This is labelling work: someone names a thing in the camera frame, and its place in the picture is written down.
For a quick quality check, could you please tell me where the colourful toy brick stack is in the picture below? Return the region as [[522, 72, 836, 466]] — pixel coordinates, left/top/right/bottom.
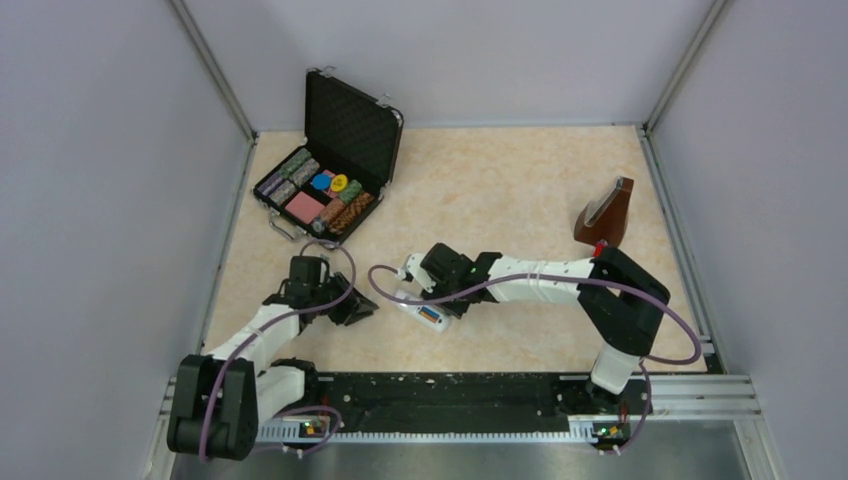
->
[[593, 240, 608, 258]]

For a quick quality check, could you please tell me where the purple chip row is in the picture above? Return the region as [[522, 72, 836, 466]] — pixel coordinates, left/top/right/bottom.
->
[[257, 148, 312, 196]]

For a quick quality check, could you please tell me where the pink playing card deck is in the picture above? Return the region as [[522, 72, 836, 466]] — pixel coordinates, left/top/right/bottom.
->
[[284, 192, 325, 224]]

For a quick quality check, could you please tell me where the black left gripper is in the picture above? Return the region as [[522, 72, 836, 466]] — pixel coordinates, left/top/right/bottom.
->
[[311, 271, 378, 325]]

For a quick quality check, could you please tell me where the brown wooden metronome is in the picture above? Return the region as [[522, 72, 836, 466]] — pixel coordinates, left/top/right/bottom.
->
[[573, 176, 634, 247]]

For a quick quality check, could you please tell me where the white remote control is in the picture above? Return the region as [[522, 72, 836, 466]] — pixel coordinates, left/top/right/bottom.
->
[[394, 289, 451, 333]]

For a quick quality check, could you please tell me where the red green chip row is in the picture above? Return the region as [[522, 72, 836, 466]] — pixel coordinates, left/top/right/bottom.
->
[[310, 180, 363, 233]]

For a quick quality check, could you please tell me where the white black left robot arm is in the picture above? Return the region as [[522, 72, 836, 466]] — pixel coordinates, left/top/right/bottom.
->
[[166, 255, 378, 460]]

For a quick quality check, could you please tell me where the blue tan chip row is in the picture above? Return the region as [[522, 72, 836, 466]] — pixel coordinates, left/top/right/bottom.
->
[[269, 158, 320, 205]]

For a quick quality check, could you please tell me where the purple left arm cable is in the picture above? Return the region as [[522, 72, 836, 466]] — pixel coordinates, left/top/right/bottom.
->
[[197, 238, 358, 463]]

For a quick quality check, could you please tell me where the blue AAA battery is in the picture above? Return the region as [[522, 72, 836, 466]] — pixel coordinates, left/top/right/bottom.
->
[[415, 307, 442, 328]]

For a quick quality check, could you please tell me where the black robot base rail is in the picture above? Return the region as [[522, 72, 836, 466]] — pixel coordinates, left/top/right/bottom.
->
[[254, 370, 657, 446]]

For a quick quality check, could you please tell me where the orange black chip row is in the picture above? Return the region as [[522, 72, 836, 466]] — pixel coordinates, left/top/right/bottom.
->
[[329, 192, 374, 235]]

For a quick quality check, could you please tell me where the blue round dealer chip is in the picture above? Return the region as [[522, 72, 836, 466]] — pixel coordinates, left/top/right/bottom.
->
[[311, 173, 333, 191]]

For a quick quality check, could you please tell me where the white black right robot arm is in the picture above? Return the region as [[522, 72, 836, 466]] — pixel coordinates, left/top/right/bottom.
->
[[404, 243, 671, 412]]

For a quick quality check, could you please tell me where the orange AAA battery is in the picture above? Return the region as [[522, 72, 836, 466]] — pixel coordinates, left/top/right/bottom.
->
[[419, 306, 441, 323]]

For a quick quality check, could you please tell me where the black poker chip case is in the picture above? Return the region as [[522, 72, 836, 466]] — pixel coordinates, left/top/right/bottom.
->
[[251, 67, 404, 244]]

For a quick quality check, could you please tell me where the yellow big blind chip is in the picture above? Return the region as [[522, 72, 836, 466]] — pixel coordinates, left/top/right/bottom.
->
[[330, 174, 349, 194]]

